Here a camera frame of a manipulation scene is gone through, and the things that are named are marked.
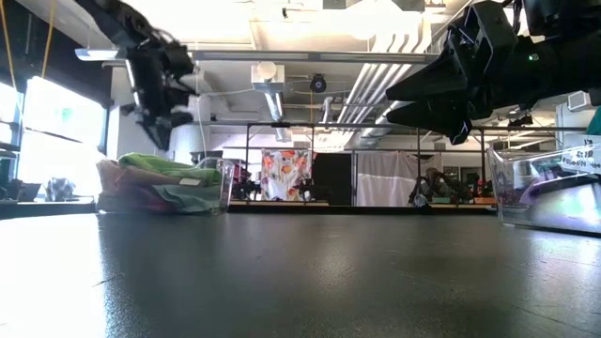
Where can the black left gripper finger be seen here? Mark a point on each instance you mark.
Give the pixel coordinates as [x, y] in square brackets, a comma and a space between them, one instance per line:
[162, 129]

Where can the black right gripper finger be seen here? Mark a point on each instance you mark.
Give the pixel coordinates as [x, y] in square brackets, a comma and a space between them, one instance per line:
[436, 115]
[436, 80]

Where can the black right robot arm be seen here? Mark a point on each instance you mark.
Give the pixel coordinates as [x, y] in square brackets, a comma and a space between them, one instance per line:
[563, 61]

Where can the clear plastic basket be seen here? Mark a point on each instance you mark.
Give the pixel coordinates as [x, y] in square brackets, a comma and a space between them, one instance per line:
[516, 216]
[227, 188]

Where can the white round column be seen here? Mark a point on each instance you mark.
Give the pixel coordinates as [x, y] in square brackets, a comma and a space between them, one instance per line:
[195, 141]

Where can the white paper tag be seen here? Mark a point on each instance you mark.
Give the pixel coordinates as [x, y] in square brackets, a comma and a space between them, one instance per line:
[190, 181]

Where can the ceiling light fixture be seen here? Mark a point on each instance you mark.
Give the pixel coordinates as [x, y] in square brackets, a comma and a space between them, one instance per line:
[98, 54]

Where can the white ceiling pipes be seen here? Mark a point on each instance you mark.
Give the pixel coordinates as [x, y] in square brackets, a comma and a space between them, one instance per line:
[371, 89]

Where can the black ceiling device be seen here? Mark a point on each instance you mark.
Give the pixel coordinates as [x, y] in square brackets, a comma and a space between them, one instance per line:
[520, 120]

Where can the white hanging cloth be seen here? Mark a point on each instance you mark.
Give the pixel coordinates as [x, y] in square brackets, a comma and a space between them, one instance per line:
[385, 178]

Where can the white air conditioner unit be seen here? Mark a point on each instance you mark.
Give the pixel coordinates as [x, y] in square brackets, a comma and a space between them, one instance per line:
[580, 101]

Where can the white ceiling unit box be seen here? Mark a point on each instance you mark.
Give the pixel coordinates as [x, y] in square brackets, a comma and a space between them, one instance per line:
[267, 77]

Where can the black round ceiling speaker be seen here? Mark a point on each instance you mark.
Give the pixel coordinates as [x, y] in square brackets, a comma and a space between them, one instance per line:
[318, 83]

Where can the black square panel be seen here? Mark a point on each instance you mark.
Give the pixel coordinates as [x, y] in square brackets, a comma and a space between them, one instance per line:
[332, 178]

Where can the floral patterned cloth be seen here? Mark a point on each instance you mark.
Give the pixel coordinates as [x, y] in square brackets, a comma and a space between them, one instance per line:
[286, 173]

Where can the black rail frame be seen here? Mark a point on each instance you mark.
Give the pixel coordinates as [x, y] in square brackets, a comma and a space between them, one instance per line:
[328, 125]

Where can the grey overhead frame bar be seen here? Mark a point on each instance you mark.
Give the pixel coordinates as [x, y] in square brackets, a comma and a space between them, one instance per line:
[305, 56]

